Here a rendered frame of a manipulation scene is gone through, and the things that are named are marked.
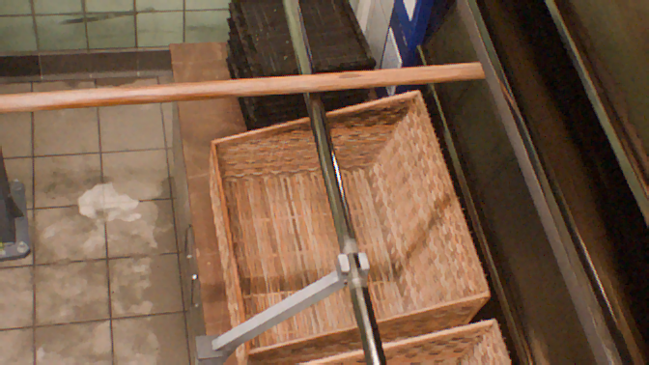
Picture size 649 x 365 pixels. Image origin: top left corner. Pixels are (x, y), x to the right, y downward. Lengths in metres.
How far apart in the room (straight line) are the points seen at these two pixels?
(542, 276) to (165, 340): 1.31
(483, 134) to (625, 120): 0.60
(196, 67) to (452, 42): 0.77
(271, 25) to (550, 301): 1.00
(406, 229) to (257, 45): 0.55
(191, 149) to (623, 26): 1.26
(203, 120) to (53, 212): 0.73
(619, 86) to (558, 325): 0.48
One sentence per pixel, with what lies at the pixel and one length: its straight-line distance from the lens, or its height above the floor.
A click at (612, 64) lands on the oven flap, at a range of 1.51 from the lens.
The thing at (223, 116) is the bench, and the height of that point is 0.58.
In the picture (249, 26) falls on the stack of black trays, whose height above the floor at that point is 0.83.
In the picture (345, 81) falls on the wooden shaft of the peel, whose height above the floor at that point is 1.20.
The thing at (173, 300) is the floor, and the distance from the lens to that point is 2.91.
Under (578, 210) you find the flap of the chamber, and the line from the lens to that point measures 1.43.
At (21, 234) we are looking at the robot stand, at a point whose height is 0.02.
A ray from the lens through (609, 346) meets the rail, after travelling 1.30.
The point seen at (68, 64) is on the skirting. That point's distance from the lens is 3.43.
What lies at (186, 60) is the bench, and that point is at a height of 0.58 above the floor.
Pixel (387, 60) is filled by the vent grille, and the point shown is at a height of 0.73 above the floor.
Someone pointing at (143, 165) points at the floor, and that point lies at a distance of 3.20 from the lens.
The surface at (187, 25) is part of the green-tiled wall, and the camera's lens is 3.35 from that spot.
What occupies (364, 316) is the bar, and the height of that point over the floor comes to 1.17.
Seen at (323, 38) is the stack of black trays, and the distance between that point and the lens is 2.42.
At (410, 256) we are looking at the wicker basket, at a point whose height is 0.65.
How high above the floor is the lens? 2.46
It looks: 51 degrees down
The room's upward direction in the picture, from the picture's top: 10 degrees clockwise
